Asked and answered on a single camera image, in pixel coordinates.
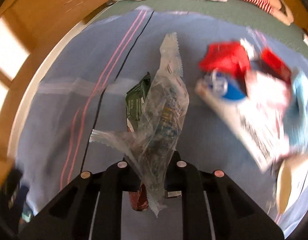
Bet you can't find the blue white paper box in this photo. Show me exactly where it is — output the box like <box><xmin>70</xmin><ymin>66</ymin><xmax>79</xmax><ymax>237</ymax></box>
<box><xmin>195</xmin><ymin>71</ymin><xmax>290</xmax><ymax>173</ymax></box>

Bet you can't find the clear plastic wrapper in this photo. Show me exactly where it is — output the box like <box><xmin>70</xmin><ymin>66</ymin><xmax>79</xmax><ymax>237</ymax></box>
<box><xmin>89</xmin><ymin>33</ymin><xmax>189</xmax><ymax>215</ymax></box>

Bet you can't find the light blue cloth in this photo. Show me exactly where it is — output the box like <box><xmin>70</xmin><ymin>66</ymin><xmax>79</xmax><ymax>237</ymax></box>
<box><xmin>283</xmin><ymin>71</ymin><xmax>308</xmax><ymax>152</ymax></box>

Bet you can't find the dark green snack packet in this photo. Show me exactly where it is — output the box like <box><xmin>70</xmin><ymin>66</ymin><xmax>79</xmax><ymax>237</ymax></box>
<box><xmin>125</xmin><ymin>72</ymin><xmax>151</xmax><ymax>132</ymax></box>

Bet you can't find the red plastic wrapper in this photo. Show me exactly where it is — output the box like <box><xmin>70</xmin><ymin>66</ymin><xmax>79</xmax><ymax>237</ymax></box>
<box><xmin>198</xmin><ymin>41</ymin><xmax>251</xmax><ymax>80</ymax></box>

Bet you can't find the red cigarette box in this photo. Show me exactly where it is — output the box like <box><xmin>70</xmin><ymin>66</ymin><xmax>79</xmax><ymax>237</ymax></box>
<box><xmin>261</xmin><ymin>47</ymin><xmax>292</xmax><ymax>85</ymax></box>

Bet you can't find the blue striped bed sheet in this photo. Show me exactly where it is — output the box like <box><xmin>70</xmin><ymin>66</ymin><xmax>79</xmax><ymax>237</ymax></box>
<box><xmin>17</xmin><ymin>6</ymin><xmax>308</xmax><ymax>239</ymax></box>

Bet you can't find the green mattress pad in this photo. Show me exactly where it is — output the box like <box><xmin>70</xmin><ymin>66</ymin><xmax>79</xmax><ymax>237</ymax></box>
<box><xmin>94</xmin><ymin>0</ymin><xmax>308</xmax><ymax>60</ymax></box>

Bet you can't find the wooden bunk bed frame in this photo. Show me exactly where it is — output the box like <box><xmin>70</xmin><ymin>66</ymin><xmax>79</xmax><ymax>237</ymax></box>
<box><xmin>0</xmin><ymin>0</ymin><xmax>109</xmax><ymax>185</ymax></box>

